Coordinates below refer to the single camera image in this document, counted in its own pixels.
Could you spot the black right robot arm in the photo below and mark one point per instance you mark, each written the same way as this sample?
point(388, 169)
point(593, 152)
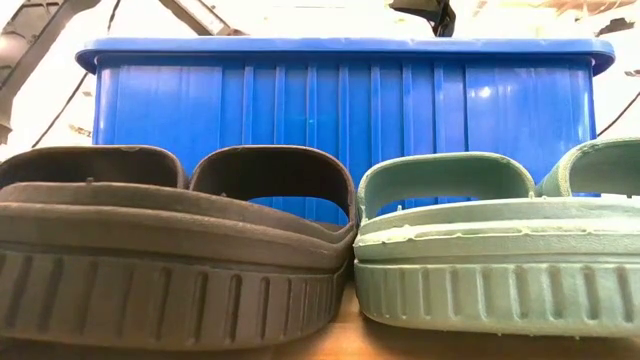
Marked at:
point(430, 10)

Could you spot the blue plastic bin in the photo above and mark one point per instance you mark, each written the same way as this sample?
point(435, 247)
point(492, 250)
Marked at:
point(300, 100)

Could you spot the green rubber slide sandal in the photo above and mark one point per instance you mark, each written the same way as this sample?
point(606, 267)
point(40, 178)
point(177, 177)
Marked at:
point(500, 300)
point(600, 165)

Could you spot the black rubber slide sandal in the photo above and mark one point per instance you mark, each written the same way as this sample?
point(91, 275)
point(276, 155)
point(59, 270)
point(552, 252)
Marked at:
point(150, 155)
point(175, 300)

